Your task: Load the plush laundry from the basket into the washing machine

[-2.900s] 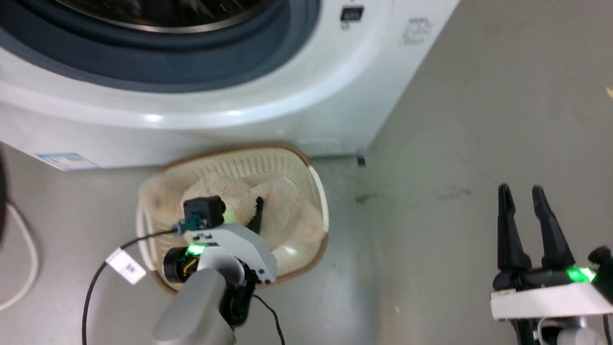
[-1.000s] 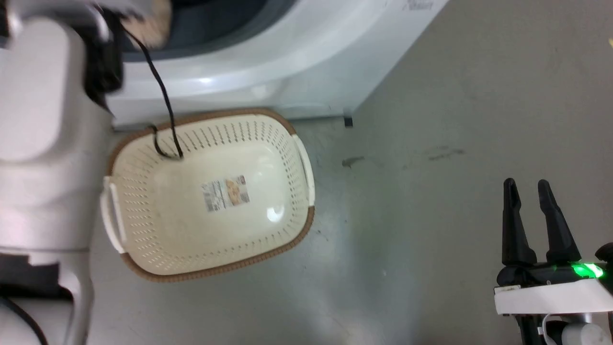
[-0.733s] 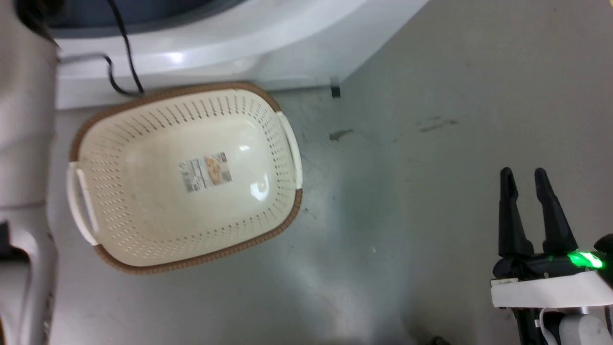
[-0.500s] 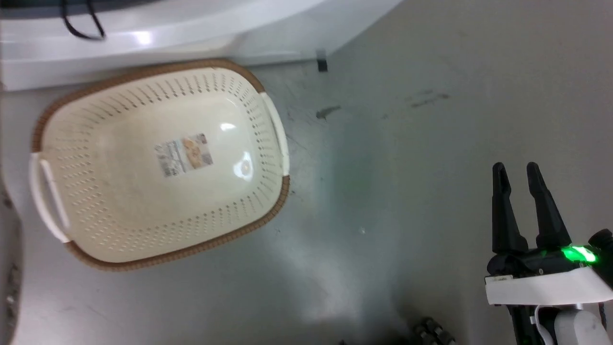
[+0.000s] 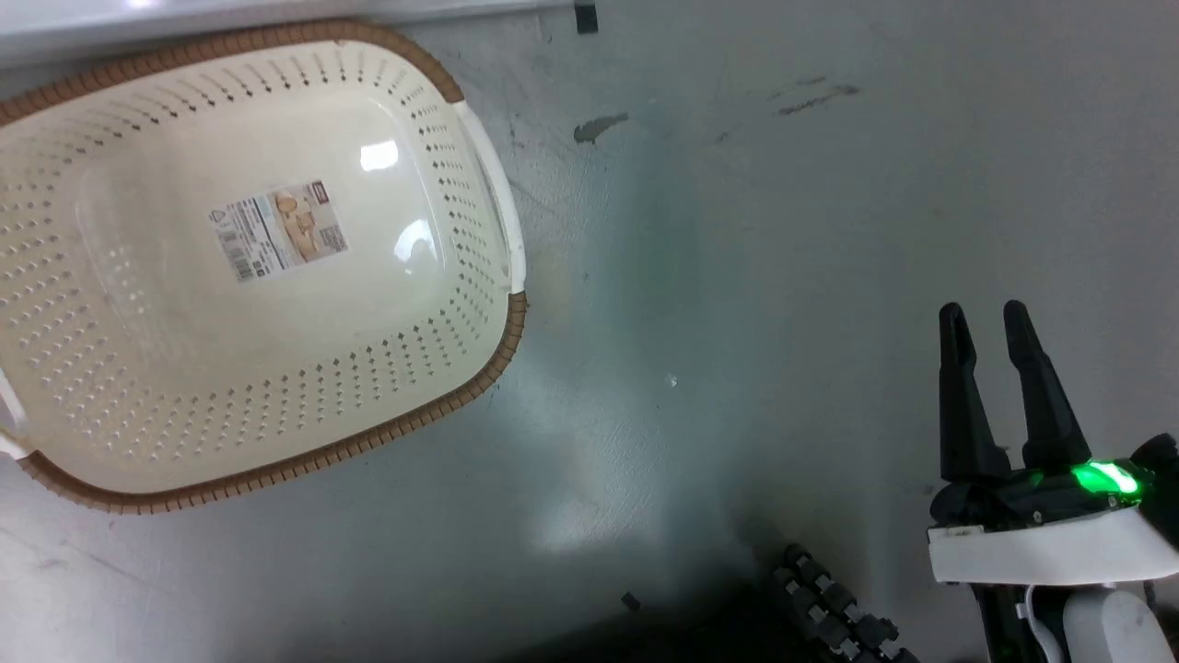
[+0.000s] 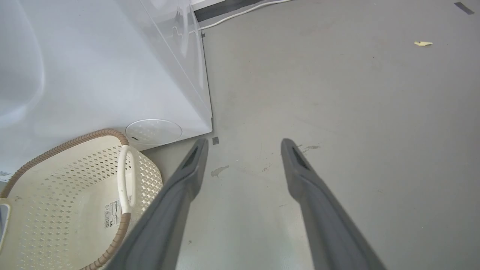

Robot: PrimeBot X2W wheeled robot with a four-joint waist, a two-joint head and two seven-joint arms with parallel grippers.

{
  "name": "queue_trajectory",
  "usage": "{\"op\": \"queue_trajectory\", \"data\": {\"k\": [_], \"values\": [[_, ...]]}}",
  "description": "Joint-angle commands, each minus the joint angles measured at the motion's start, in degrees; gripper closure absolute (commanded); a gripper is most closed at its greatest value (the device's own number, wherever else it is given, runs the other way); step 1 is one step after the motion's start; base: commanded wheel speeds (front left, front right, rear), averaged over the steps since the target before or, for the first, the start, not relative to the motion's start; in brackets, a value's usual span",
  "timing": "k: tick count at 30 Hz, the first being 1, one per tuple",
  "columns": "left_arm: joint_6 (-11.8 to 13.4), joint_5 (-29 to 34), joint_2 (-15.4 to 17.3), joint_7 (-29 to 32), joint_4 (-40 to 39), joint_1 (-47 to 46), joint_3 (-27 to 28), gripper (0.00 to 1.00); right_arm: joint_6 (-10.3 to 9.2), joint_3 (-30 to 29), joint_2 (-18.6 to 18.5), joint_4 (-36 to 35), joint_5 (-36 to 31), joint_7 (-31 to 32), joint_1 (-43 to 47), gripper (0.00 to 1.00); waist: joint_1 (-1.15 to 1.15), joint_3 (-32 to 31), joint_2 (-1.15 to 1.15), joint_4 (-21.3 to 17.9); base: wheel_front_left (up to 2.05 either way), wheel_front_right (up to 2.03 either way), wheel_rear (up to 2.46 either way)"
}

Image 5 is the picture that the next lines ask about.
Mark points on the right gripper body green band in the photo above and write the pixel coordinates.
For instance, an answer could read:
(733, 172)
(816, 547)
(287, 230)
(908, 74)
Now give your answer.
(1032, 551)

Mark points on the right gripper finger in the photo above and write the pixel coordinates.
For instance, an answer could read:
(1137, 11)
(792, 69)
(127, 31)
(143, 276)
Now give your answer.
(963, 414)
(1045, 405)

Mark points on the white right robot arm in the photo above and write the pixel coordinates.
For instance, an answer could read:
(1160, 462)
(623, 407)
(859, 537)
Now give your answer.
(1110, 631)

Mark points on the cream perforated plastic laundry basket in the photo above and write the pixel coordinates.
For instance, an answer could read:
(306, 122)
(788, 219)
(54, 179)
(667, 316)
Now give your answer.
(184, 368)

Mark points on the printed paper product label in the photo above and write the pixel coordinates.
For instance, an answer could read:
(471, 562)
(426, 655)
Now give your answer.
(281, 230)

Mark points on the small black wall clip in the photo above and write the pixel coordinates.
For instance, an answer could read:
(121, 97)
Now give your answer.
(586, 18)

